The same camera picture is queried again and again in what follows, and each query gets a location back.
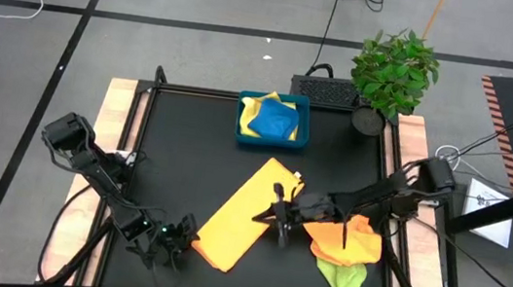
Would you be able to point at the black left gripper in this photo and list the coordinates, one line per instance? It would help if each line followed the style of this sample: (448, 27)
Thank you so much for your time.
(166, 240)

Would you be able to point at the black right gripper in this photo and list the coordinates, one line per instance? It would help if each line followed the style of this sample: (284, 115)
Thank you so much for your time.
(312, 209)

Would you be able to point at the orange microfiber towel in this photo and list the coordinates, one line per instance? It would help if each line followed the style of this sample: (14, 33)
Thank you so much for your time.
(238, 215)
(351, 248)

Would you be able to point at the blue microfiber towel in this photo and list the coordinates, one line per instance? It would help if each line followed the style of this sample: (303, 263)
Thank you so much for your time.
(274, 121)

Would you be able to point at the yellow microfiber towel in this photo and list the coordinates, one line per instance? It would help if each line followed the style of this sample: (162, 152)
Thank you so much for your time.
(246, 113)

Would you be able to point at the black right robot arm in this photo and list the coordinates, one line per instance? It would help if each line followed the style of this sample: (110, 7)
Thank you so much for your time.
(378, 193)

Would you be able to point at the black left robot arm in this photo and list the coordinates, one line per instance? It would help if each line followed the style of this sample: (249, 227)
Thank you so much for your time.
(96, 168)

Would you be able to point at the teal plastic bin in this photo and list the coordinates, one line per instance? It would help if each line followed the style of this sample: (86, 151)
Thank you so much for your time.
(268, 143)

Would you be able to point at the black plant pot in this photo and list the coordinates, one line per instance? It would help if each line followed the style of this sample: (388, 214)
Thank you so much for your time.
(367, 122)

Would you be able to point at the black mesh computer case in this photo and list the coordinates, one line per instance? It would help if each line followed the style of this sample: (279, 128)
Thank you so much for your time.
(326, 91)

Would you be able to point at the light wooden table board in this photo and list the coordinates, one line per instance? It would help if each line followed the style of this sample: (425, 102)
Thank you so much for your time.
(117, 97)
(412, 133)

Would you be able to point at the black stand leg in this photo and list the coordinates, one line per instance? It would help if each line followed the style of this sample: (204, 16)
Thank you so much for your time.
(451, 255)

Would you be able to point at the green leafy plant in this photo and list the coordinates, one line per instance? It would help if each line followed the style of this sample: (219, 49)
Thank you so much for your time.
(393, 72)

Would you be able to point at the white paper sheet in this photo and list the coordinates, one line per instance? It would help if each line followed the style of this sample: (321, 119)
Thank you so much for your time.
(491, 226)

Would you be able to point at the black rig beam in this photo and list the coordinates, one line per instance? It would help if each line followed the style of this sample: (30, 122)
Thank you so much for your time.
(503, 208)

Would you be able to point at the black table frame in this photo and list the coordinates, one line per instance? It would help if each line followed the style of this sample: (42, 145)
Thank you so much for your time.
(194, 91)

